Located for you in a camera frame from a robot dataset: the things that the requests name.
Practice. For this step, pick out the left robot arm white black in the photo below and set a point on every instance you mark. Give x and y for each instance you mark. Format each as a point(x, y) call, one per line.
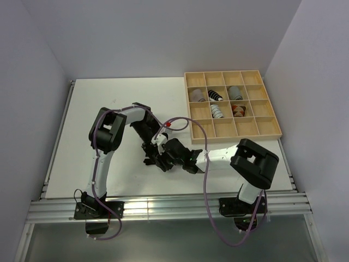
point(106, 136)

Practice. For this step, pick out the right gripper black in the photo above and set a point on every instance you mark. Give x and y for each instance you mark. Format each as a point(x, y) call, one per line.
point(161, 163)

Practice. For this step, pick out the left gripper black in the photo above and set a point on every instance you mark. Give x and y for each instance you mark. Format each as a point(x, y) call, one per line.
point(150, 149)

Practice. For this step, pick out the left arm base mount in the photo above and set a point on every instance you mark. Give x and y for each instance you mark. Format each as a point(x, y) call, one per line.
point(97, 214)

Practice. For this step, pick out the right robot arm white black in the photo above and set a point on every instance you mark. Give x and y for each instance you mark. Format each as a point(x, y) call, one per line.
point(256, 164)

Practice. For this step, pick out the white black striped sock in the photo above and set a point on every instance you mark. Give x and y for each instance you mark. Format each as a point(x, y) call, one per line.
point(216, 112)

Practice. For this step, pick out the black sock white stripes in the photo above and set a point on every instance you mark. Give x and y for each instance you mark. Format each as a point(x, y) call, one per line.
point(153, 157)

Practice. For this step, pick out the wooden compartment tray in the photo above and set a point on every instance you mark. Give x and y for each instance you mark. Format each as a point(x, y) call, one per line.
point(229, 105)

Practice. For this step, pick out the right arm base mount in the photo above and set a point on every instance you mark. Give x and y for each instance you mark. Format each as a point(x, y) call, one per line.
point(241, 212)

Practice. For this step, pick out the beige orange argyle sock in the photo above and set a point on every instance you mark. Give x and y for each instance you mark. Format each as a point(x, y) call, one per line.
point(238, 110)

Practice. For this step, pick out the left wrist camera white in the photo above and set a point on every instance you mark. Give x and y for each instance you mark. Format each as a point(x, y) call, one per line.
point(167, 129)

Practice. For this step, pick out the rolled light grey sock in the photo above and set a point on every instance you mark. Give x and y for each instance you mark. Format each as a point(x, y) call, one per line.
point(196, 95)

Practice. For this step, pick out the rolled dark grey sock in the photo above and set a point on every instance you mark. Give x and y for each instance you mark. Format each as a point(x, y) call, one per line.
point(234, 93)

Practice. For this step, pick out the rolled black white sock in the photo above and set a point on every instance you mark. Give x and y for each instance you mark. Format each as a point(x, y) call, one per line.
point(214, 96)

